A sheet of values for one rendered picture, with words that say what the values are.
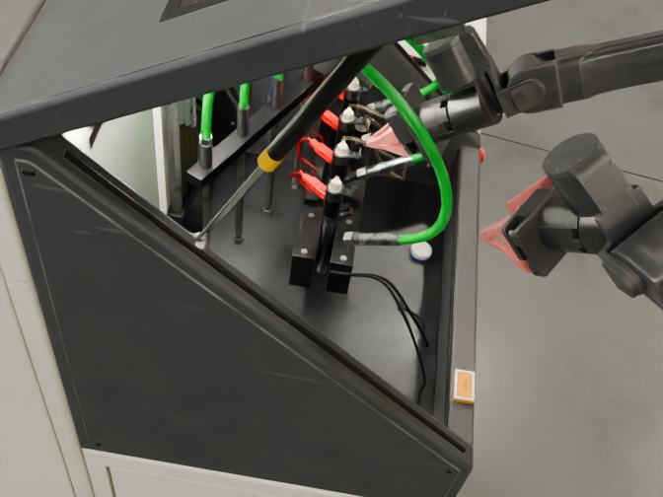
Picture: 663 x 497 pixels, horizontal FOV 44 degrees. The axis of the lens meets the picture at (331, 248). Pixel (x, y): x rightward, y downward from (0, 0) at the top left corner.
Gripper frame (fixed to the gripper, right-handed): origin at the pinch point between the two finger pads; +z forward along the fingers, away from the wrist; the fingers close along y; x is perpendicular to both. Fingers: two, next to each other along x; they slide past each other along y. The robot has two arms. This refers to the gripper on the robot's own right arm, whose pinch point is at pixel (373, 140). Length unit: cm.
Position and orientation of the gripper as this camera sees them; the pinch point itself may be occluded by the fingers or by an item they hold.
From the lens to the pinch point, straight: 118.7
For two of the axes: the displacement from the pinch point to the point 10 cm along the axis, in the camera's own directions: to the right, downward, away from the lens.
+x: -3.9, 6.8, -6.1
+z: -7.4, 1.6, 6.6
